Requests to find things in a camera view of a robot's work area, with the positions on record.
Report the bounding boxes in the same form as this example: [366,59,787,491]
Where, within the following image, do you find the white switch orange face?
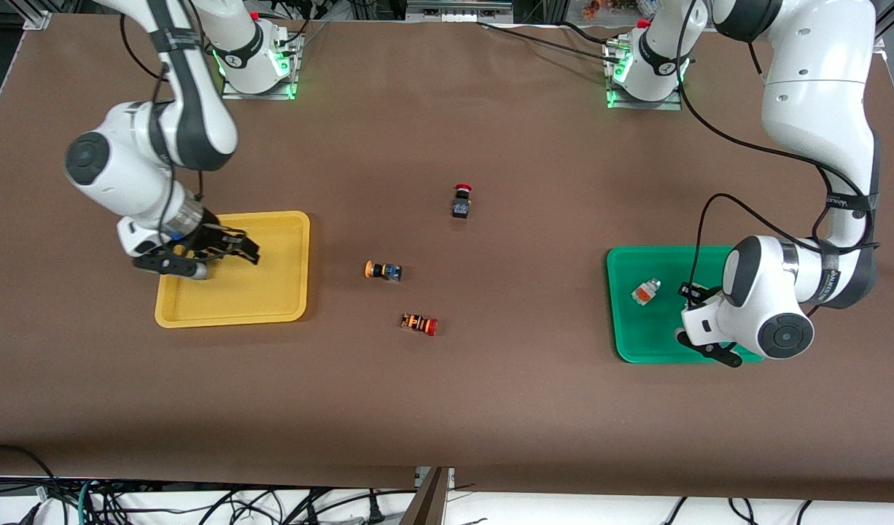
[631,277,662,308]

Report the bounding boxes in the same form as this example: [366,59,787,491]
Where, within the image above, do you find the yellow plastic tray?
[155,211,311,329]

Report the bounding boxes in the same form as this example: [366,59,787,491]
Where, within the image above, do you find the green plastic tray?
[606,246,767,364]

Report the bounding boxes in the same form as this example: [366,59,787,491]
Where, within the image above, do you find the red button orange body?
[400,312,439,337]

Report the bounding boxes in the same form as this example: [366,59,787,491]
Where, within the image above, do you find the brown table leg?
[400,467,449,525]

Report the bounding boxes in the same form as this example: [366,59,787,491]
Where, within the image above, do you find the grey power strip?
[405,0,515,24]

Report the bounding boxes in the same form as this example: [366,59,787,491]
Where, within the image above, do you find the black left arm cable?
[677,0,869,322]

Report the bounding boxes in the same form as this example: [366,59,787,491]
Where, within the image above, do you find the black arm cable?
[119,11,207,203]
[677,0,869,322]

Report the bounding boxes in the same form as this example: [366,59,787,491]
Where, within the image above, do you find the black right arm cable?
[119,11,207,203]

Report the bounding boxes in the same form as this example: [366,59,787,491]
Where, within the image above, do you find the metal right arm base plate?
[221,33,299,101]

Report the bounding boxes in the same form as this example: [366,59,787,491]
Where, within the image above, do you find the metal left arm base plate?
[606,40,683,112]

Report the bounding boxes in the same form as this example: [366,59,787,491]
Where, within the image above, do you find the black floor cable tangle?
[0,444,389,525]

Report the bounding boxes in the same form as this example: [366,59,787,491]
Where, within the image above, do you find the black cable on table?
[476,20,623,59]

